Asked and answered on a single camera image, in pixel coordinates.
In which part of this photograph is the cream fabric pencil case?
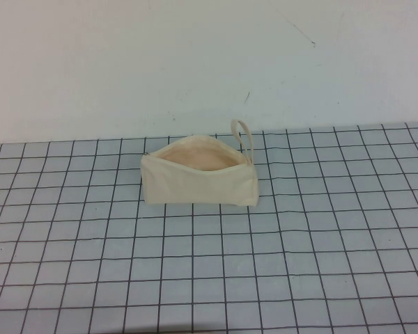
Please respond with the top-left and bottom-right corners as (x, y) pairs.
(140, 118), (257, 207)

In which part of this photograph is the blue-grey grid mat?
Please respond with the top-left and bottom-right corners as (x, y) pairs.
(0, 120), (418, 334)

